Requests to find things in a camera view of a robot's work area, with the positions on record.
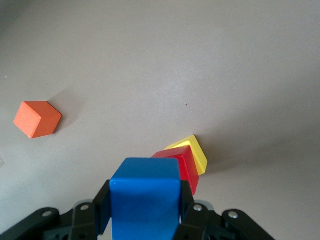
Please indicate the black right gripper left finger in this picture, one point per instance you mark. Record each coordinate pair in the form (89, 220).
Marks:
(75, 225)

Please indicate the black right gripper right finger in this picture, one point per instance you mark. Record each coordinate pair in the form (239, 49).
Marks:
(205, 225)

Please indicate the red wooden block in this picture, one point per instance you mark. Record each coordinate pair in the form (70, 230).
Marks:
(188, 170)

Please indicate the blue wooden block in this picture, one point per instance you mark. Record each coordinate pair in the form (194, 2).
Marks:
(145, 200)

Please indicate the yellow wooden block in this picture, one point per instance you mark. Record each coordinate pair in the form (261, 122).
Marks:
(198, 155)

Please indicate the orange wooden block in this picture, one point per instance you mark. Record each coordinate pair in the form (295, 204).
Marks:
(35, 120)

